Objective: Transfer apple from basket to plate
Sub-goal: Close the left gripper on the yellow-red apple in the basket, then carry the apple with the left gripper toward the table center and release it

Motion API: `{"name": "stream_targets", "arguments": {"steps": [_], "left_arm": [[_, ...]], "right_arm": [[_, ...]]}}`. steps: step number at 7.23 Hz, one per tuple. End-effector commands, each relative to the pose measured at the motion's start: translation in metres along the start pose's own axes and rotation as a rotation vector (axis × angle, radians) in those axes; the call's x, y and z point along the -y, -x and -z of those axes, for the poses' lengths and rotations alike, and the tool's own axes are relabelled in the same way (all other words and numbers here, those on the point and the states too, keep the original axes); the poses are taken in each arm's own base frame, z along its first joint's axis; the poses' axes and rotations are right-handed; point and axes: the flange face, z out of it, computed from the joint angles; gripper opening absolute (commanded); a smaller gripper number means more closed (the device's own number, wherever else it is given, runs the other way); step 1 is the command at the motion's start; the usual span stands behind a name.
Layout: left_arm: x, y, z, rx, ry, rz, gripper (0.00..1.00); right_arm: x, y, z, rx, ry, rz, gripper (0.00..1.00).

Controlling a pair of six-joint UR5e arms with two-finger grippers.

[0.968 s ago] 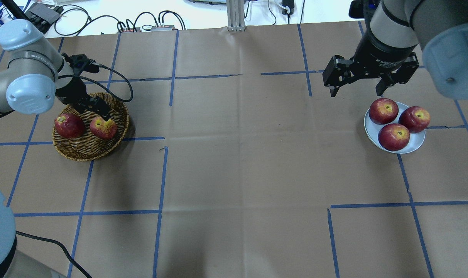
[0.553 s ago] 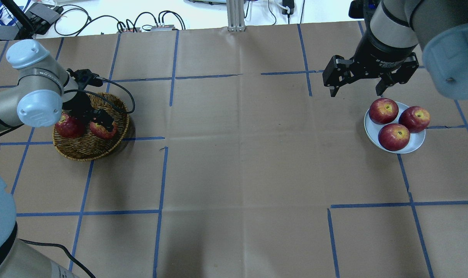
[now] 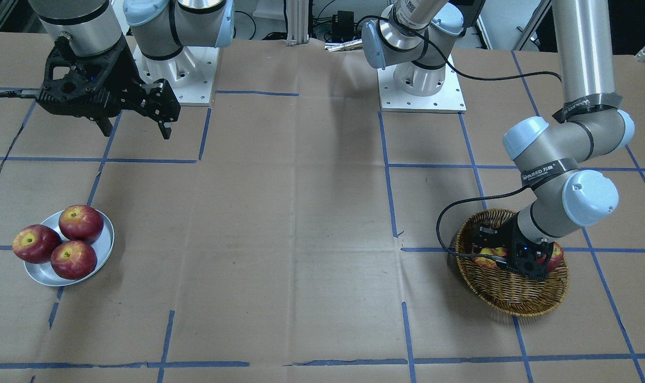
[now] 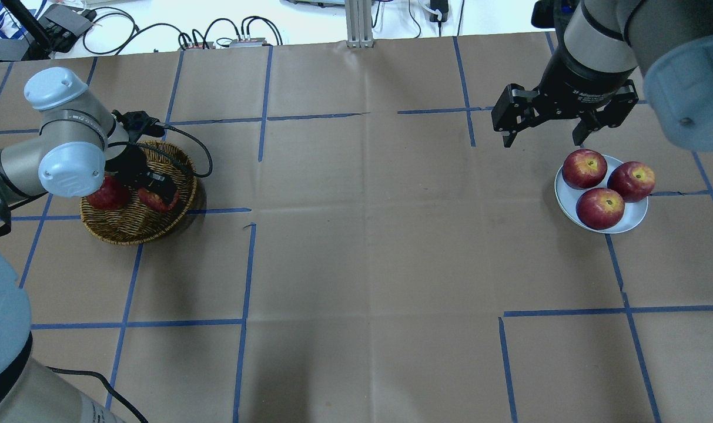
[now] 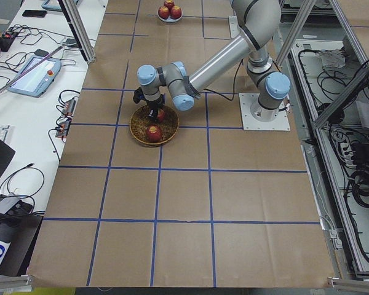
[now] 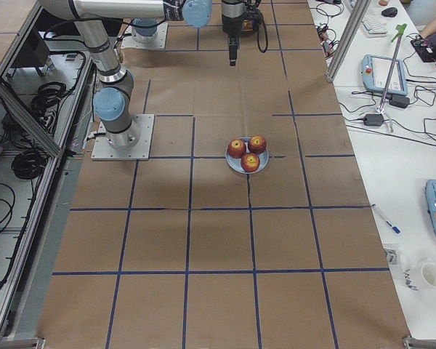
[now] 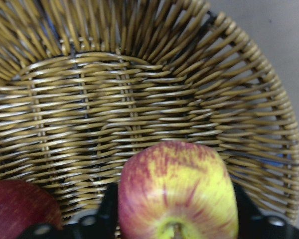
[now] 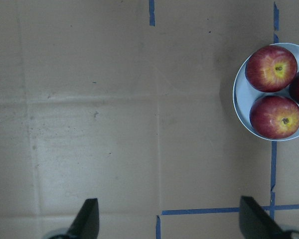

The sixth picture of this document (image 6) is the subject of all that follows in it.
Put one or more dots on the red apple plate front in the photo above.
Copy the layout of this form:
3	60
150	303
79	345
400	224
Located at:
250	162

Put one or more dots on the green tipped metal rod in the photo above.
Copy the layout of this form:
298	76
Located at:
398	38

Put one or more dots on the white mug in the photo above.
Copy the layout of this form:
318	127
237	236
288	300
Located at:
421	275

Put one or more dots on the red apple plate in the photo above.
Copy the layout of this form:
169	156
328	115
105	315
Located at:
236	148
257	144
250	162

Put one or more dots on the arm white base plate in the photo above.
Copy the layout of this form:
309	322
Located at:
155	43
133	144

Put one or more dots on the light blue plate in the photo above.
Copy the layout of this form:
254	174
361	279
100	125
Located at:
236	163

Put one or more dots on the black power adapter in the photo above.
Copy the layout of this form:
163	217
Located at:
373	120

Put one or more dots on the aluminium frame post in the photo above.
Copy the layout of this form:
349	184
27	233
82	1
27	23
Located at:
350	29

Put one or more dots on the white keyboard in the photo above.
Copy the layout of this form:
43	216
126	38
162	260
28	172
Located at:
372	26

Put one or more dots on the red apple plate back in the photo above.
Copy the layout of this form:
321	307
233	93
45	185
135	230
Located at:
257	144

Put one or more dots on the black computer mouse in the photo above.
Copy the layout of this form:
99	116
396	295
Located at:
389	12

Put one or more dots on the blue white pen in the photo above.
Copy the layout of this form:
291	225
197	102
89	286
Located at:
383	216

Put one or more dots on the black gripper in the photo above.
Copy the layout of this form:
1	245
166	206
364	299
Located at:
229	26

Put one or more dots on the red apple plate left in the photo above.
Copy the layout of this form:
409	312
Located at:
236	148

